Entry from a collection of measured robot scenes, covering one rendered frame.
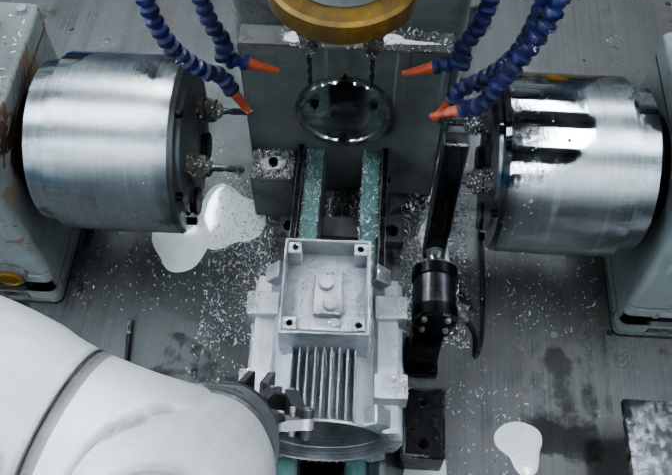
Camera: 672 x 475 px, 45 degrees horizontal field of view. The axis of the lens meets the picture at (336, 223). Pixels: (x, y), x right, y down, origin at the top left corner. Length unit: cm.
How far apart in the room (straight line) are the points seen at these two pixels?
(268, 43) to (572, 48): 73
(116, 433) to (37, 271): 87
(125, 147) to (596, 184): 59
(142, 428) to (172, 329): 86
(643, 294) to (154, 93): 73
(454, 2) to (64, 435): 93
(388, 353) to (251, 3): 57
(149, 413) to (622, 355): 97
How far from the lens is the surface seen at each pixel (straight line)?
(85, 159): 108
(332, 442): 106
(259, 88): 121
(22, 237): 122
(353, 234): 130
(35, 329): 50
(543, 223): 108
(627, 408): 117
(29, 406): 47
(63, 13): 177
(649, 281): 121
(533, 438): 124
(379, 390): 94
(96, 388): 47
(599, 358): 132
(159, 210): 109
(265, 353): 97
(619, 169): 107
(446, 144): 90
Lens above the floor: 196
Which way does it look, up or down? 58 degrees down
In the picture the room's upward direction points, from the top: straight up
